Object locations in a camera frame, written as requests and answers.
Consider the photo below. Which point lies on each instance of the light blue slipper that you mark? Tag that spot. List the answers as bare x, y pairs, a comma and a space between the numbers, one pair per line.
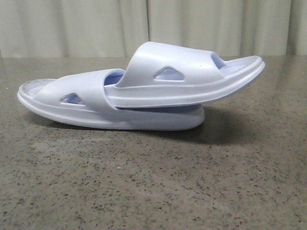
81, 100
163, 75

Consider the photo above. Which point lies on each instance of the grey-white curtain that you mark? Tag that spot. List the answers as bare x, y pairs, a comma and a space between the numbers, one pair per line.
115, 28

